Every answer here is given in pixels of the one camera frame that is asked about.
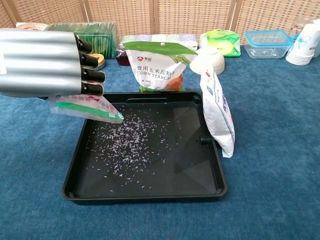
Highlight blue table cloth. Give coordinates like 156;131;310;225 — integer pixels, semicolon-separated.
0;32;320;240

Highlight stack of white paper cups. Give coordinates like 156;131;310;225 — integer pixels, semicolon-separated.
285;23;320;66

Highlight beige bowl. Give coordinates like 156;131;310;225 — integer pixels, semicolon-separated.
189;46;226;75

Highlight clear box of green sachets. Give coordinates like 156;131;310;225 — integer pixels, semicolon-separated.
47;21;119;60

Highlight round gold red tin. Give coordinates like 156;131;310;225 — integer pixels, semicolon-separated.
91;52;106;72

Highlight black square plastic tray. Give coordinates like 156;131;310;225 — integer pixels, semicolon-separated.
61;91;228;206

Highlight pink white seasoning bag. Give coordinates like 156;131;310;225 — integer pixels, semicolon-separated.
47;93;125;124

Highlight clear plastic cup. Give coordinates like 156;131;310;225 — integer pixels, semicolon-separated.
291;16;315;36

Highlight white bag with blue print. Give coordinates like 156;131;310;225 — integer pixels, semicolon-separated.
199;67;236;159

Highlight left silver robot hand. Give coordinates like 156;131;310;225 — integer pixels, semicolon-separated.
0;27;106;101

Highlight corn starch bag green white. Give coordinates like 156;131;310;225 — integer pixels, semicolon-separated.
122;41;199;93

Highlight scattered white rice grains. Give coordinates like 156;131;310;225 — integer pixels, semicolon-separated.
84;106;183;193

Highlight white measuring jug with handle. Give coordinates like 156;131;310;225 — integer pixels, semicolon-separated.
312;19;320;58

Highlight green wet wipes pack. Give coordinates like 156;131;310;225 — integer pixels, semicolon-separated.
199;29;241;58

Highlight woven bamboo folding screen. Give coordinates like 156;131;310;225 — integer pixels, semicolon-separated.
0;0;320;38

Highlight clear container with blue lid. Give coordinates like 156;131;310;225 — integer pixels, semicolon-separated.
244;29;298;60

